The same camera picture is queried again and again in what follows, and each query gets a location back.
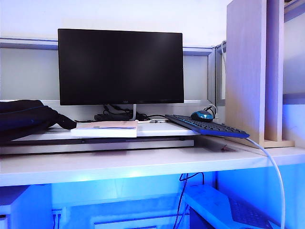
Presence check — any white book with tan cover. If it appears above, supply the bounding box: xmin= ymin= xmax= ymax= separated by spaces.
xmin=70 ymin=120 xmax=139 ymax=138

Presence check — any black and blue backpack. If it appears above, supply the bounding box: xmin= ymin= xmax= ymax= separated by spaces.
xmin=0 ymin=99 xmax=78 ymax=144

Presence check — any white desk riser board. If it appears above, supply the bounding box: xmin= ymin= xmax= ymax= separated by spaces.
xmin=0 ymin=121 xmax=201 ymax=155

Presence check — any white under-desk cabinet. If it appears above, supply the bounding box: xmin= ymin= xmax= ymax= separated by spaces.
xmin=0 ymin=185 xmax=53 ymax=229

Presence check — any blue and black mouse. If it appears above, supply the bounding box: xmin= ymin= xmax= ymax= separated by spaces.
xmin=190 ymin=110 xmax=214 ymax=123

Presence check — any black computer monitor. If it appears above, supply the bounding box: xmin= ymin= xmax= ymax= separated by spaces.
xmin=58 ymin=28 xmax=184 ymax=106

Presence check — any black keyboard with blue edge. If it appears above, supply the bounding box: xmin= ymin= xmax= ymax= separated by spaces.
xmin=164 ymin=114 xmax=250 ymax=139

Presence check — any light wooden shelf unit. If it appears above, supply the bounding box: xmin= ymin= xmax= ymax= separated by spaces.
xmin=225 ymin=0 xmax=296 ymax=148

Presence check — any white computer tower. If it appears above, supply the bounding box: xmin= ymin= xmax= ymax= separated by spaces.
xmin=184 ymin=183 xmax=282 ymax=229

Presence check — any black and white cable bundle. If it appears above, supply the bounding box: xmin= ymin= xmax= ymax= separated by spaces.
xmin=203 ymin=104 xmax=218 ymax=116

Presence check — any grey partition frame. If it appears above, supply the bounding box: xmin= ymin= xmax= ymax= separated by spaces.
xmin=0 ymin=37 xmax=226 ymax=107

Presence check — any blue hanging cable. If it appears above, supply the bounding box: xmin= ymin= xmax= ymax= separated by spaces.
xmin=173 ymin=173 xmax=205 ymax=229

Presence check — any thin white wall cable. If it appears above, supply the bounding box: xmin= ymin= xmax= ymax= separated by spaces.
xmin=220 ymin=40 xmax=227 ymax=101

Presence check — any thick white cable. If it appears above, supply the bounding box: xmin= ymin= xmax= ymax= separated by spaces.
xmin=245 ymin=136 xmax=286 ymax=229

